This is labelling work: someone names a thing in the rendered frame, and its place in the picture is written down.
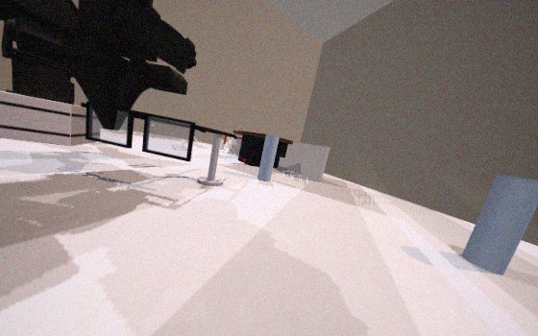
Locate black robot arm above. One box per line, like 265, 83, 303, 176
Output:
2, 0, 197, 105

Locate black glasses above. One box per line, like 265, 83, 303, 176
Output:
81, 101, 237, 161

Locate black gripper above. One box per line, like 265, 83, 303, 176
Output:
0, 0, 187, 130

